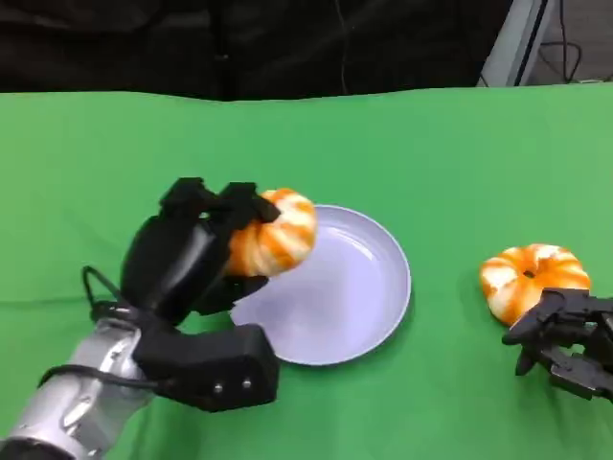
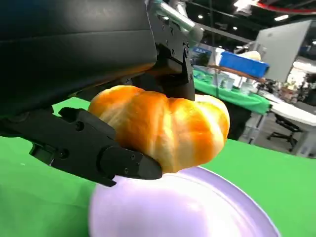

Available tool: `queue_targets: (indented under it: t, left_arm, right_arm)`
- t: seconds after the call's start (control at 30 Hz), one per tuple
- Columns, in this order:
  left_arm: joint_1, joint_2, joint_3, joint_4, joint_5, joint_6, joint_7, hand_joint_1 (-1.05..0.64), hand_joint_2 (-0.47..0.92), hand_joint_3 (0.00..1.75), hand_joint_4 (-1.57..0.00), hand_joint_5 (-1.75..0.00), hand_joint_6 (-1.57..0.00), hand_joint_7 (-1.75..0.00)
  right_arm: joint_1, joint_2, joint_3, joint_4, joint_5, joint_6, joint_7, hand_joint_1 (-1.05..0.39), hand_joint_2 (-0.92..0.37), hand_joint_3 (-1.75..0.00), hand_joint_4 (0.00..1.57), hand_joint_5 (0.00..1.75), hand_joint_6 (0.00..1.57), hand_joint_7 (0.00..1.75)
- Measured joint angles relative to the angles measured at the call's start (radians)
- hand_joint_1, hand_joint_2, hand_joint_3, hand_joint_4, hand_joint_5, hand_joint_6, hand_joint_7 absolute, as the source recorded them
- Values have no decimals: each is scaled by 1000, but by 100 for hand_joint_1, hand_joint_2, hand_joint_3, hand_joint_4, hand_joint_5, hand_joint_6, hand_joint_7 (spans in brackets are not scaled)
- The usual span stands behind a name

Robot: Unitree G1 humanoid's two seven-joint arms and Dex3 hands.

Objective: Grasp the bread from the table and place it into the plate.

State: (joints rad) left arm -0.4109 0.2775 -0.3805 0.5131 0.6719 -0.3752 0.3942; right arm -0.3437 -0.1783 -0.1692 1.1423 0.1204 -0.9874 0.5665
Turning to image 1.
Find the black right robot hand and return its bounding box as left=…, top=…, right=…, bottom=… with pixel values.
left=501, top=287, right=613, bottom=402

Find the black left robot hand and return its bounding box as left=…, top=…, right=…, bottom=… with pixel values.
left=119, top=176, right=283, bottom=330

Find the orange white toy bread roll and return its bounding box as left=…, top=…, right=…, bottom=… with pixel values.
left=227, top=187, right=318, bottom=278
left=478, top=242, right=591, bottom=330

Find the lilac plate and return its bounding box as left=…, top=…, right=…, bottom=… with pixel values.
left=229, top=204, right=412, bottom=368

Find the green table cloth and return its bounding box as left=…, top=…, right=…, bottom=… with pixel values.
left=0, top=83, right=613, bottom=460

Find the black backdrop curtain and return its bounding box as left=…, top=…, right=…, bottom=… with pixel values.
left=0, top=0, right=513, bottom=103

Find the white grey panel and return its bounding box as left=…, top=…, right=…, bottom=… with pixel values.
left=476, top=0, right=552, bottom=90

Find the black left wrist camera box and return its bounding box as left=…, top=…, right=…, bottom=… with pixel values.
left=132, top=323, right=281, bottom=413

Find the black camera box cable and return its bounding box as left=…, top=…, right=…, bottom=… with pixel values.
left=37, top=364, right=167, bottom=390

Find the black floor cable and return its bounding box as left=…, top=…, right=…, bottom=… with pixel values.
left=538, top=0, right=583, bottom=82

